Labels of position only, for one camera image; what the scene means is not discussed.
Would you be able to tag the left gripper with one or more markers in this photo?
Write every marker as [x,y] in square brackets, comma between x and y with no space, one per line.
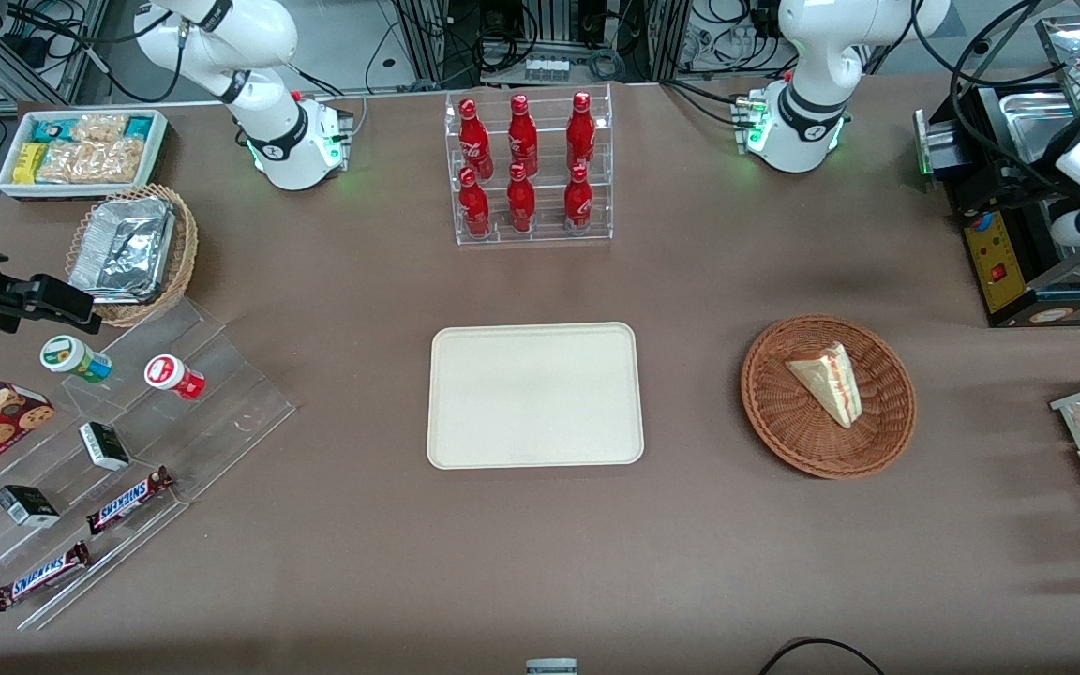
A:
[997,184]

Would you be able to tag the triangular sandwich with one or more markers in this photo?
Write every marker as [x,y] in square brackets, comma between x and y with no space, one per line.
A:
[829,386]

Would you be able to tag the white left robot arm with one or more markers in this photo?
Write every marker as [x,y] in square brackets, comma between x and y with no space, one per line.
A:
[812,89]

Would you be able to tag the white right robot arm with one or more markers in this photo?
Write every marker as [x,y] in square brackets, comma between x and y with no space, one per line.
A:
[279,127]

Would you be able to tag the light tan wicker basket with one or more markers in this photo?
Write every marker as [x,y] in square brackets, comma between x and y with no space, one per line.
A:
[182,253]

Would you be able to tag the steel upper shelf tray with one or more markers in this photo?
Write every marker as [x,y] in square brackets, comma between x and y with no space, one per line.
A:
[1065,37]

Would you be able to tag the brown round wicker basket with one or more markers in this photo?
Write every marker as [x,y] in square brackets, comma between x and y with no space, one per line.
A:
[779,427]

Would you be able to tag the beige rectangular tray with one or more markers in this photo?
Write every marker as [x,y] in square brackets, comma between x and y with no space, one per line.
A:
[534,396]

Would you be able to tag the green lid snack cup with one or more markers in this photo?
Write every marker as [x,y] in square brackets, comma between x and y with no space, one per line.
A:
[67,354]

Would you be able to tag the steel warmer pan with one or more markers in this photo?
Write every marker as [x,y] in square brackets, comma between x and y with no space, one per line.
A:
[1032,127]

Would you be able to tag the aluminium foil container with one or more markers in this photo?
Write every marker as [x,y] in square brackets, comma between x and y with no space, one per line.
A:
[123,248]

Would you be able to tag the black food warmer machine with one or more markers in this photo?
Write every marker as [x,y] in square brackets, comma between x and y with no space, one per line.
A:
[999,277]

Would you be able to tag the red lid snack cup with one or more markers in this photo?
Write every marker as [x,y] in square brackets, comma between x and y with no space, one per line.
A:
[170,373]

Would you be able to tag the white snack bin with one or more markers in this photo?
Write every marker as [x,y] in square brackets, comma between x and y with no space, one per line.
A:
[6,187]

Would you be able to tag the small black box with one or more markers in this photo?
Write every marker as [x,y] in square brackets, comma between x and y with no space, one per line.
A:
[105,446]
[26,506]

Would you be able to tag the clear cracker bag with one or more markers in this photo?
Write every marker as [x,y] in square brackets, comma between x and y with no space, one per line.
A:
[64,161]
[118,159]
[99,127]

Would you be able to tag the yellow snack pack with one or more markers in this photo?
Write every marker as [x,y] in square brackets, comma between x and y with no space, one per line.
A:
[28,163]

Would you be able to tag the clear acrylic step shelf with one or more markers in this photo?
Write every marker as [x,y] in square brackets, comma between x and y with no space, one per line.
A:
[221,394]

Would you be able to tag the teal snack pack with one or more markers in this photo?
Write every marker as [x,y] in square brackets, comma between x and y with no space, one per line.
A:
[140,127]
[52,129]

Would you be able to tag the Snickers chocolate bar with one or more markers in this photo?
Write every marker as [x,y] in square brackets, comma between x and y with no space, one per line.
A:
[127,502]
[38,577]

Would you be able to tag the red cola bottle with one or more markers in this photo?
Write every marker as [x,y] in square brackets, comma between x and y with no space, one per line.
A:
[577,202]
[520,204]
[522,139]
[580,133]
[474,208]
[473,141]

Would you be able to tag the clear acrylic bottle rack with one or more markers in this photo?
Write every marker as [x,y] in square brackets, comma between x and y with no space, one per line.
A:
[547,231]

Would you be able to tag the white power strip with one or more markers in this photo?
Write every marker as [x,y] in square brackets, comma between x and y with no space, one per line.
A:
[547,69]

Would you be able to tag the small grey box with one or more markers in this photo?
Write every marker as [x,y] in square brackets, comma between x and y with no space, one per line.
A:
[551,667]

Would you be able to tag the aluminium frame rack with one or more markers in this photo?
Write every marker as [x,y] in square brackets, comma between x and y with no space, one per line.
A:
[423,37]

